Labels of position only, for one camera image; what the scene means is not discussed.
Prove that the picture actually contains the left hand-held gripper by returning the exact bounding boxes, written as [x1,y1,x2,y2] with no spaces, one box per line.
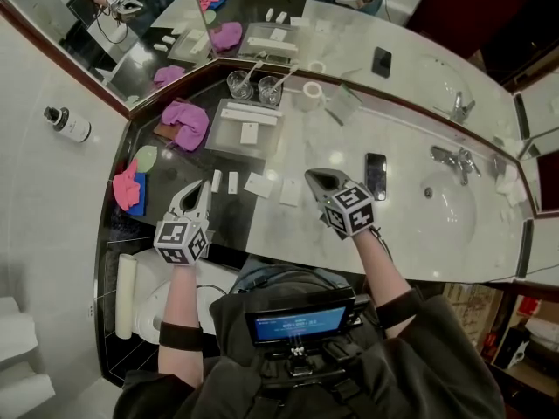
[153,179,214,268]

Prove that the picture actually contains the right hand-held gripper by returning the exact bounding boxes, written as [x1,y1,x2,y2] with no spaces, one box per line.
[304,168,376,239]

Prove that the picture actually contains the black forearm band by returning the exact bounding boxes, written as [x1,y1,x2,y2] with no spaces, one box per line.
[375,289,424,331]
[158,320,205,351]

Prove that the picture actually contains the person's right forearm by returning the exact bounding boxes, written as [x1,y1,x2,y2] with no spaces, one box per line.
[349,231,423,340]

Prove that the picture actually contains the person's left forearm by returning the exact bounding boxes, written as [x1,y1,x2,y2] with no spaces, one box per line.
[156,262,206,388]

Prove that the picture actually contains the black smartphone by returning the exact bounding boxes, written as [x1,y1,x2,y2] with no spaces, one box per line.
[364,152,389,203]

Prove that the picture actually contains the blue cloth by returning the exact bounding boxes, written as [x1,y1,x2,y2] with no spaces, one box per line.
[126,172,148,217]

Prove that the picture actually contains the green pen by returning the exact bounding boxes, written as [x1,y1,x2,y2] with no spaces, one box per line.
[322,106,345,127]

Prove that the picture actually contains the clear acrylic tray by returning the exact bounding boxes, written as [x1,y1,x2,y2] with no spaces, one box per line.
[204,97,287,161]

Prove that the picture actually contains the pink cloth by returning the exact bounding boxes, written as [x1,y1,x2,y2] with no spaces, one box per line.
[112,158,141,212]

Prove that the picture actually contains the brown cloth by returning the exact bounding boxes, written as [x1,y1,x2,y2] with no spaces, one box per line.
[152,122,180,141]

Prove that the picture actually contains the purple towel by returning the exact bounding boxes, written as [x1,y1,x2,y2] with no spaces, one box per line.
[160,100,210,152]

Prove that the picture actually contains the printed card with green edge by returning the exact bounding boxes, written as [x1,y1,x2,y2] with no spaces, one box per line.
[327,83,363,115]

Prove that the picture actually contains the person's blue jeans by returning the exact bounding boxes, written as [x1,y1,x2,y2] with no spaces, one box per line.
[231,255,355,296]

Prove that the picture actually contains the white tape roll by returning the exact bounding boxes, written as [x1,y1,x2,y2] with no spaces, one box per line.
[293,80,329,113]

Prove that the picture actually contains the clear drinking glass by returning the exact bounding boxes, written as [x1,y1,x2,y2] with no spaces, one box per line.
[257,75,284,107]
[225,70,255,101]

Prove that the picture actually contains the white toothbrush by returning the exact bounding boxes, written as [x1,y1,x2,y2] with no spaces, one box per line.
[244,60,265,86]
[274,63,300,91]

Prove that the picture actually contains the cream paper roll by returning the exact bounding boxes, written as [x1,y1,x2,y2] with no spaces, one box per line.
[114,253,139,340]

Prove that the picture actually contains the white toilet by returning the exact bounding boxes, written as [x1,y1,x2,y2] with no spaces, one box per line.
[130,246,241,347]

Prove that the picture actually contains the white sink basin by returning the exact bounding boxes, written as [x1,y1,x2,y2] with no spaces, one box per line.
[417,170,478,257]

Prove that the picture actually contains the chrome faucet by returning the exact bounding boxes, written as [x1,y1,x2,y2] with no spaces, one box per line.
[430,145,482,187]

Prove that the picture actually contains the white bottle with black cap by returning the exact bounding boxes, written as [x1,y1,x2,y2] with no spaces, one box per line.
[42,106,93,143]

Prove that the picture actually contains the black chest-mounted monitor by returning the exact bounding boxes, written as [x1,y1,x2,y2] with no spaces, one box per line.
[244,288,359,347]

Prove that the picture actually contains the white crumpled tissue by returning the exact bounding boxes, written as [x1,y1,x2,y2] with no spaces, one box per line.
[495,163,529,211]

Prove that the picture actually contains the cardboard box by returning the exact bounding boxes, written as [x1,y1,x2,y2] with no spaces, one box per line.
[443,282,504,348]

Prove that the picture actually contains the person's dark jacket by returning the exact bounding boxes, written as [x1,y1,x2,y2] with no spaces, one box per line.
[113,272,507,419]

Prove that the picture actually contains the black box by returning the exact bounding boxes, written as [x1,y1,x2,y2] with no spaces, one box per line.
[493,327,533,371]

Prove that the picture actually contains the white plastic bag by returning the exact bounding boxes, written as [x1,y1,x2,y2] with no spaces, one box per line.
[523,316,559,354]

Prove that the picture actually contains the large wall mirror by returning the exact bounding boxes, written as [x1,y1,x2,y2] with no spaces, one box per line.
[185,0,559,161]

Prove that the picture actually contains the angled side wall mirror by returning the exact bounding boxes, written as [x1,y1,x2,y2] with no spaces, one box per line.
[0,0,219,113]
[513,45,559,161]

